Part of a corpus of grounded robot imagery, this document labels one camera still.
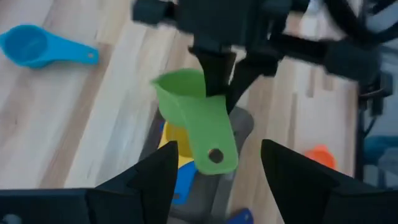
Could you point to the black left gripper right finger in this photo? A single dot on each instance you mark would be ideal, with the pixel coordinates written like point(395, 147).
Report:
point(311, 199)

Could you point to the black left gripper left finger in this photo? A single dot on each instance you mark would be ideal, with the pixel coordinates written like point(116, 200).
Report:
point(124, 202)

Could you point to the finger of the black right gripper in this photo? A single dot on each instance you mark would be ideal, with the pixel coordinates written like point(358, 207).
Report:
point(217, 71)
point(248, 74)

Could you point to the orange measuring cup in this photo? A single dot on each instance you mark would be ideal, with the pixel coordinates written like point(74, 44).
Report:
point(320, 157)

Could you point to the green measuring cup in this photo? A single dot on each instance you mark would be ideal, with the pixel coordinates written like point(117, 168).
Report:
point(205, 130)

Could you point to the large blue measuring cup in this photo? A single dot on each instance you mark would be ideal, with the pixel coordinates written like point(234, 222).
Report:
point(185, 180)

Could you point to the small dark blue measuring cup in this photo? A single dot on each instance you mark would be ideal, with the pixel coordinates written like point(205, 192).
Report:
point(241, 217)

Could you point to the yellow measuring cup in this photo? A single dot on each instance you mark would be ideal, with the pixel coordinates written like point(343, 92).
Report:
point(177, 137)

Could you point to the teal measuring cup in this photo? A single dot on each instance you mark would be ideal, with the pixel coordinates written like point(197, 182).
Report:
point(28, 46)

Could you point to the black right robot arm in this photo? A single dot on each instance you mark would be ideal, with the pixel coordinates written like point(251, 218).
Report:
point(351, 59)

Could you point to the grey plastic basket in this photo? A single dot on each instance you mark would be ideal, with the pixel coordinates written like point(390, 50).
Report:
point(217, 186)

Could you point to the blue chair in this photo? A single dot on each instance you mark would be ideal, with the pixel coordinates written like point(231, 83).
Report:
point(381, 155)

